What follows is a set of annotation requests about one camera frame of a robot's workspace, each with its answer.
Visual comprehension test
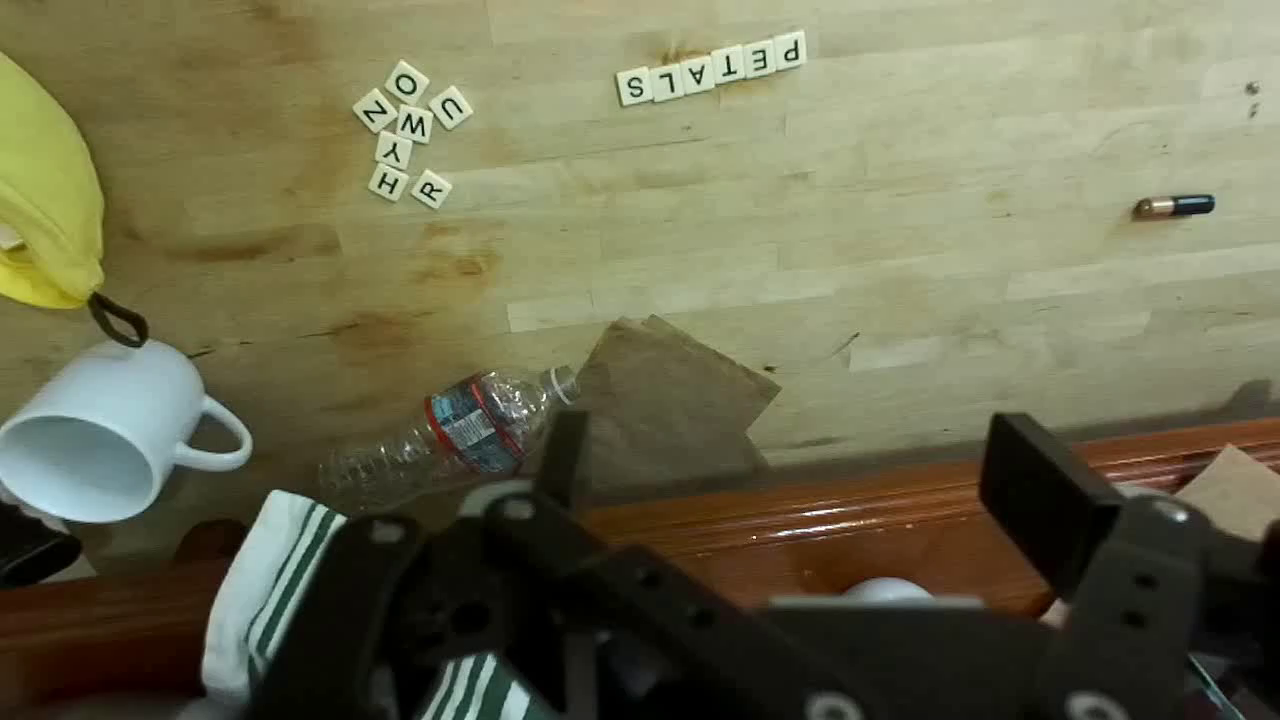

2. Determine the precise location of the black strap loop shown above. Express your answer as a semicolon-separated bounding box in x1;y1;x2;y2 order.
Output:
84;287;151;351

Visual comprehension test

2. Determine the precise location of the white letter tile H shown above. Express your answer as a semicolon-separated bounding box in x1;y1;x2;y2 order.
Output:
363;159;411;210

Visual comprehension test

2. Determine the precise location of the crushed clear plastic bottle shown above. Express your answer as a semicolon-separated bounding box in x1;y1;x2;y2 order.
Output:
317;363;585;517

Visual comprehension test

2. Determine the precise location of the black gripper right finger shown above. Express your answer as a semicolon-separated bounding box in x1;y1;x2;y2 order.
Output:
977;409;1280;720

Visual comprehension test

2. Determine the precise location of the white letter tile U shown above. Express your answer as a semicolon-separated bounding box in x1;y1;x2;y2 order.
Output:
427;84;478;133

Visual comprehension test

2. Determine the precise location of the yellow fabric bag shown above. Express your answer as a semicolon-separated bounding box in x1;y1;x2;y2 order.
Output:
0;54;107;316

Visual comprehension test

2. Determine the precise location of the white letter tile O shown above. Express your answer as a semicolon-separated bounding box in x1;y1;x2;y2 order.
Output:
379;56;431;105

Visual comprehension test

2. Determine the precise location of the white ceramic mug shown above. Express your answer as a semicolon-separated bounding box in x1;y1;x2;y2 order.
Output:
0;335;256;527

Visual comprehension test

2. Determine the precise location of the black printed strap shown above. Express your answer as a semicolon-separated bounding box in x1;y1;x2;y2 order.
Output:
0;504;90;594

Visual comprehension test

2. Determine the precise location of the copper black battery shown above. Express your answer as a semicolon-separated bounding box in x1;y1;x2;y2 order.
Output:
1130;189;1219;224

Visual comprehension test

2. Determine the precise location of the brown paper sheet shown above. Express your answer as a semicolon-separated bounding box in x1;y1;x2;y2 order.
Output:
569;312;785;504
1171;442;1280;544

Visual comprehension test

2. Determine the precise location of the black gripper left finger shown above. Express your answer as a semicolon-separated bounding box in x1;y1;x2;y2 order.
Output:
252;403;855;720

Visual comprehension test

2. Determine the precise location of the green striped white towel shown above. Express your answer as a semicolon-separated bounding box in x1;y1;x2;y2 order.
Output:
196;483;564;720

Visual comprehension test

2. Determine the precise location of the white letter tile A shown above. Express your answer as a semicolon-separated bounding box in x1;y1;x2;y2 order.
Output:
675;54;721;97

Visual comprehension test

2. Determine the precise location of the white letter tile R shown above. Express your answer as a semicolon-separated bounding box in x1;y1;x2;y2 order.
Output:
410;165;455;214

